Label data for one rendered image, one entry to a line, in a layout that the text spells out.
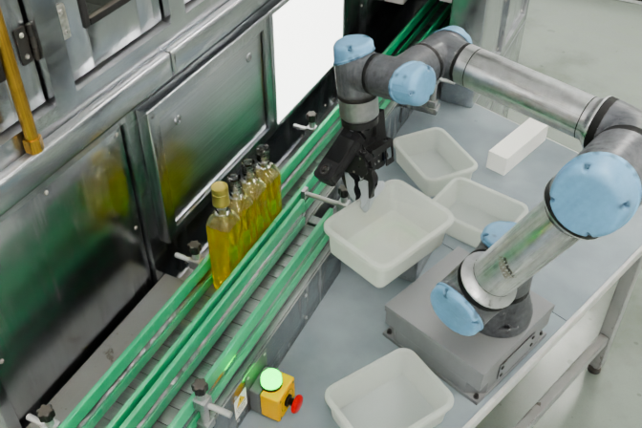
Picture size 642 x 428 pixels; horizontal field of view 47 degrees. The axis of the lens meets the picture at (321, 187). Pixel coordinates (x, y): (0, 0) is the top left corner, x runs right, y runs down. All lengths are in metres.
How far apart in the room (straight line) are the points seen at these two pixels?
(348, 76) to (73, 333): 0.73
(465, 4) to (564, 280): 0.89
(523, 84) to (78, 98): 0.75
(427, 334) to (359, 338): 0.19
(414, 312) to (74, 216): 0.74
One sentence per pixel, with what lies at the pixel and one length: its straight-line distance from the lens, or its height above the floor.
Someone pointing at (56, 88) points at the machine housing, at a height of 1.46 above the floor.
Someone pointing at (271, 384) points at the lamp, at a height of 0.85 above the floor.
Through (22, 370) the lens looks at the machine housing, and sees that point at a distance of 1.48.
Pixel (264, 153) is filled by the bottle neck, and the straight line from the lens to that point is 1.61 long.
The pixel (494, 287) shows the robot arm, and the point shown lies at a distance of 1.37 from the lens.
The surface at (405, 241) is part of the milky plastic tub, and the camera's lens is 1.53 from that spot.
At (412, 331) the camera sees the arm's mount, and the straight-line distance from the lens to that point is 1.66.
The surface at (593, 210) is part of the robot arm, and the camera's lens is 1.14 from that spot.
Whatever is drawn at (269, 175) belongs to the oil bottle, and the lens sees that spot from 1.63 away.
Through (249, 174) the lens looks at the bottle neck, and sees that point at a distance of 1.58.
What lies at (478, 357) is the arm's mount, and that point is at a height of 0.85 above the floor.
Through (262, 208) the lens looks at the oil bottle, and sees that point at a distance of 1.64.
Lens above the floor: 2.10
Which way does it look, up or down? 39 degrees down
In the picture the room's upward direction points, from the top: straight up
